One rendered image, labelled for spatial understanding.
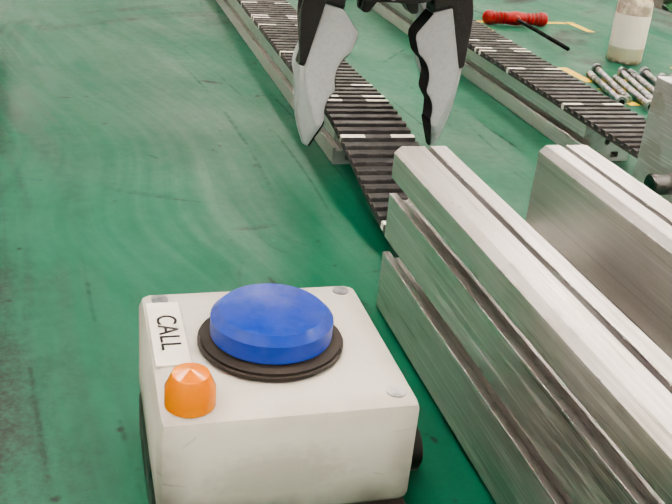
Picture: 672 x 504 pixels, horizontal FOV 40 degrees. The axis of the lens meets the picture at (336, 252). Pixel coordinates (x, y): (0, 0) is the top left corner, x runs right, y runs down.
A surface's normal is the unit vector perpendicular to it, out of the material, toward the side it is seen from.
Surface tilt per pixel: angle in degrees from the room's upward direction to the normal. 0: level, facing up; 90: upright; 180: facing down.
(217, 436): 90
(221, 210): 0
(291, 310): 3
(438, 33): 90
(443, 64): 90
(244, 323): 3
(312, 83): 90
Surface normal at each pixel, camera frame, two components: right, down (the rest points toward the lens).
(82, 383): 0.08, -0.90
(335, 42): 0.26, 0.44
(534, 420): -0.96, 0.04
